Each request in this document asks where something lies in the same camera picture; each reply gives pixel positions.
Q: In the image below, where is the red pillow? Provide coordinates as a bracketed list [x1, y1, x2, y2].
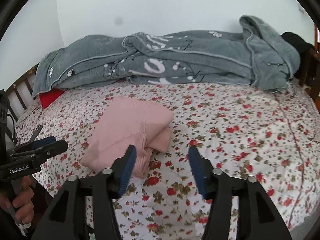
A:
[39, 88, 65, 109]

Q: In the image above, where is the person's left hand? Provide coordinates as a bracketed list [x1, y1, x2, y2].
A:
[1, 176, 34, 224]

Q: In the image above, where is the grey floral blanket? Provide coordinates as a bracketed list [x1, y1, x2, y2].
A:
[33, 15, 300, 96]

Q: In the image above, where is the black garment on footboard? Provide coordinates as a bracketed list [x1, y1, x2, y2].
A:
[281, 32, 314, 53]

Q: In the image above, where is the pink knit sweater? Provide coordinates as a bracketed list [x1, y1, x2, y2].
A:
[81, 96, 174, 178]

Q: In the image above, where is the black cable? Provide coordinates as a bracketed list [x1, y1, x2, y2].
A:
[6, 113, 20, 145]

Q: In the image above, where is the floral bed sheet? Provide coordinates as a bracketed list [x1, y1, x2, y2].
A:
[16, 82, 319, 239]

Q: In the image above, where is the orange wooden door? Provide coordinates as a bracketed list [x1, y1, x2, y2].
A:
[314, 25, 320, 52]

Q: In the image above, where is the wooden bed headboard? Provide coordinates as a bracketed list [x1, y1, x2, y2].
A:
[5, 64, 39, 121]

